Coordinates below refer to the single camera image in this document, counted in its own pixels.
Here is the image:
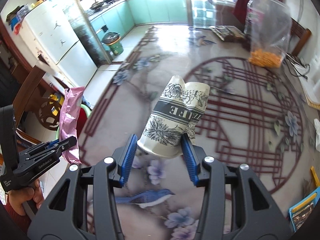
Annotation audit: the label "red bin with green rim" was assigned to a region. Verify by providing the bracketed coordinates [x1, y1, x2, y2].
[55, 103, 92, 140]

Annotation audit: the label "floral paper coffee cup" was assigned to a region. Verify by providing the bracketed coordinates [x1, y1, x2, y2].
[137, 75, 210, 159]

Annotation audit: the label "black wok on stove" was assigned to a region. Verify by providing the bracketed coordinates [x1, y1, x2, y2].
[90, 0, 109, 10]

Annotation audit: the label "black power cable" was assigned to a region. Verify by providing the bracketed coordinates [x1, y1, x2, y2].
[285, 52, 311, 81]

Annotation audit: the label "dark red hanging garment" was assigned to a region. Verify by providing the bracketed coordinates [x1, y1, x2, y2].
[233, 0, 250, 24]

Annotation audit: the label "pink plastic bag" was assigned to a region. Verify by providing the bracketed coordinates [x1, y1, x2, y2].
[59, 87, 85, 164]

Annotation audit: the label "green kitchen trash bin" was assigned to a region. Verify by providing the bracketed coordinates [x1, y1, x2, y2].
[102, 32, 124, 56]

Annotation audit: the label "zip bag with orange snacks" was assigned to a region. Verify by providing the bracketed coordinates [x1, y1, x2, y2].
[247, 0, 292, 68]

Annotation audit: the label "wooden chair by wall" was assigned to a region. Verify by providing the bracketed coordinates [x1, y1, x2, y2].
[291, 19, 312, 56]

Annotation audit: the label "person's left hand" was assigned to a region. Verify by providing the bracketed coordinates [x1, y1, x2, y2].
[8, 179, 44, 216]

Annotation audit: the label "teal kitchen cabinets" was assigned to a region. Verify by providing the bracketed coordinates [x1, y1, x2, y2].
[89, 0, 188, 39]

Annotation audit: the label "dark wooden chair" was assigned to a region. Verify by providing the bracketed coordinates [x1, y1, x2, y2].
[12, 56, 62, 143]

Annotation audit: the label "black snack packet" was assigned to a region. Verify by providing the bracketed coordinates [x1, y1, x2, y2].
[209, 25, 245, 42]

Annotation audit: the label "white refrigerator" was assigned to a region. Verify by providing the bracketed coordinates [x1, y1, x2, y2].
[19, 0, 97, 87]

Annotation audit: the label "dark drink bottle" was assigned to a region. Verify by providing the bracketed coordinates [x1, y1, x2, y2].
[242, 8, 252, 51]

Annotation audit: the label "red sleeve left forearm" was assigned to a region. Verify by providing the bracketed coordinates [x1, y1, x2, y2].
[4, 197, 31, 233]

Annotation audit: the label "crumpled white tissue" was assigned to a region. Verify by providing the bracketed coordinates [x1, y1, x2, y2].
[314, 119, 320, 152]

